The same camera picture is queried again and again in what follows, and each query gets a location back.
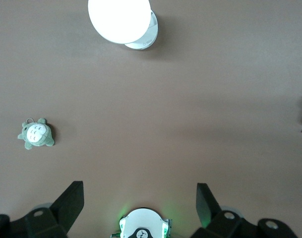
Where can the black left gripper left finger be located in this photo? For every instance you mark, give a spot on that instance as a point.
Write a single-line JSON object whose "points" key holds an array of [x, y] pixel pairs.
{"points": [[61, 208]]}

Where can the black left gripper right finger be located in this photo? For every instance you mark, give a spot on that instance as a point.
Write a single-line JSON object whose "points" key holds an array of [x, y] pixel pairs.
{"points": [[210, 213]]}

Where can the grey green Totoro plush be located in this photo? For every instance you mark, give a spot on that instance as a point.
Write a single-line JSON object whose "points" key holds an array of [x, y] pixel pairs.
{"points": [[36, 134]]}

